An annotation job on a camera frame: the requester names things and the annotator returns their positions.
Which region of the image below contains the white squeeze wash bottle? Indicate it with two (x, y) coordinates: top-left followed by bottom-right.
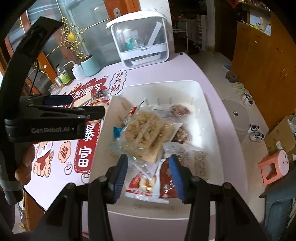
(64, 61), (87, 81)

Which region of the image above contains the large pale biscuit packet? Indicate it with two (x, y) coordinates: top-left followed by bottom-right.
(105, 96), (137, 125)

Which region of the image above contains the green label plastic bottle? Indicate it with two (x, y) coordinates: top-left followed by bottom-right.
(56, 64), (71, 85)

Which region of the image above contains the brown wooden cabinet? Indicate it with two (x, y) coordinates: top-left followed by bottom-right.
(232, 13), (295, 130)

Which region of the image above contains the cardboard box on floor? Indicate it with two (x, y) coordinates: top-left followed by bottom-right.
(264, 114), (295, 161)

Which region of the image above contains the red white fruit packet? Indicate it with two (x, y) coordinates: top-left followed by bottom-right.
(125, 172), (169, 204)

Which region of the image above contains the teal canister wooden lid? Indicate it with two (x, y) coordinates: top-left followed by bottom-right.
(80, 54), (101, 77)

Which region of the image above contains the red cookies snack packet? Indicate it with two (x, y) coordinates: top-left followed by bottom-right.
(159, 159), (178, 199)

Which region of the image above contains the dark nut bar packet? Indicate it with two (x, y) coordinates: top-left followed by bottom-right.
(172, 126), (190, 144)

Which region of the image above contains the small glass jar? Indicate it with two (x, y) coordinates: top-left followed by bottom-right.
(54, 76), (64, 89)

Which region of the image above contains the blue white candy packet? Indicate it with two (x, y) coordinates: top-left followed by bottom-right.
(113, 126), (125, 139)

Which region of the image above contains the person left hand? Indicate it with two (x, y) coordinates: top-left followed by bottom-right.
(15, 143), (35, 186)

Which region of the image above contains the rice crispy bar packet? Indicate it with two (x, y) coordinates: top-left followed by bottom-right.
(120, 110), (182, 163)

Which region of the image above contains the puffed rice ball packet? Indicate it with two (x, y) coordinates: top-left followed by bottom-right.
(89, 100), (110, 125)

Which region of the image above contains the white plastic storage bin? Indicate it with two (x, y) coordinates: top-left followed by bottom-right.
(90, 80), (224, 219)

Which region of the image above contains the white countertop sterilizer box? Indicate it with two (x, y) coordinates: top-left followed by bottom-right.
(106, 10), (170, 69)

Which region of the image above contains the pink plastic stool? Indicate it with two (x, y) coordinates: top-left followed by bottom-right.
(257, 150), (290, 186)

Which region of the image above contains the beige cracker sandwich packet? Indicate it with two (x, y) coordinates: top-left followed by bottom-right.
(73, 92), (92, 108)

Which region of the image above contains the date walnut snack packet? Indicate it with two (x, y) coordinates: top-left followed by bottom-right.
(154, 104), (191, 118)

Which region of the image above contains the dark dried fruit packet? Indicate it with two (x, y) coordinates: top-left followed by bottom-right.
(92, 89), (107, 101)

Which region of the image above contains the clear round cake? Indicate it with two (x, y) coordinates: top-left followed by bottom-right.
(163, 142), (212, 181)

